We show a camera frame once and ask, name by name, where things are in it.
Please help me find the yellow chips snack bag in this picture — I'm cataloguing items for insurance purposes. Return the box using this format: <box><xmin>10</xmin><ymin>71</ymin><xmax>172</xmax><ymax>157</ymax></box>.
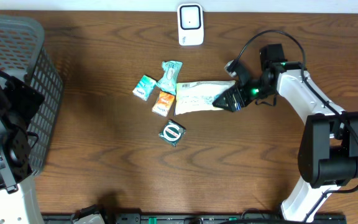
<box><xmin>175</xmin><ymin>80</ymin><xmax>236</xmax><ymax>115</ymax></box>

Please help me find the teal wrapper packet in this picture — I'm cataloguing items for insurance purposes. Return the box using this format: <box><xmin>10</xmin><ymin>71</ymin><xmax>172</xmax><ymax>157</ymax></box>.
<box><xmin>157</xmin><ymin>60</ymin><xmax>183</xmax><ymax>95</ymax></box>

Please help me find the orange tissue pack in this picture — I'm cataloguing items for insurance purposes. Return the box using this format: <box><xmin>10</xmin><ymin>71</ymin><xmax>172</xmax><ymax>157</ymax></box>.
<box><xmin>152</xmin><ymin>91</ymin><xmax>175</xmax><ymax>117</ymax></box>

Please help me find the dark green round-logo packet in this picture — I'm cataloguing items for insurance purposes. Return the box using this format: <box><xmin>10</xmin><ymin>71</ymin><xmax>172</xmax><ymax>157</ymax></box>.
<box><xmin>158</xmin><ymin>119</ymin><xmax>186</xmax><ymax>147</ymax></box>

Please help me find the teal tissue pack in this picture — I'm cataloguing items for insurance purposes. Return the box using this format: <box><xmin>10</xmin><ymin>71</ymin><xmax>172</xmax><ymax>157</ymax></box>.
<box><xmin>132</xmin><ymin>75</ymin><xmax>157</xmax><ymax>101</ymax></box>

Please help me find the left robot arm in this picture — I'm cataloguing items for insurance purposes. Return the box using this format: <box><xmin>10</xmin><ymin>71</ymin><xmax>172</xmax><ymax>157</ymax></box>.
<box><xmin>0</xmin><ymin>70</ymin><xmax>45</xmax><ymax>223</ymax></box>

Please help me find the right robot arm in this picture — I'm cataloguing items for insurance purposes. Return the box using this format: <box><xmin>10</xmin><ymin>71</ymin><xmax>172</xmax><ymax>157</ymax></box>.
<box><xmin>213</xmin><ymin>44</ymin><xmax>358</xmax><ymax>223</ymax></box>

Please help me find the dark plastic mesh basket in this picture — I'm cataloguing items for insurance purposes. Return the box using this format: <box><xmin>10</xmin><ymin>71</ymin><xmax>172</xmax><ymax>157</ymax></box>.
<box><xmin>0</xmin><ymin>12</ymin><xmax>64</xmax><ymax>177</ymax></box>

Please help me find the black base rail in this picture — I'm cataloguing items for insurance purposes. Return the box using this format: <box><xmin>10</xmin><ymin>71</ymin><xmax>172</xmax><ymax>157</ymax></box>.
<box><xmin>40</xmin><ymin>205</ymin><xmax>347</xmax><ymax>224</ymax></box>

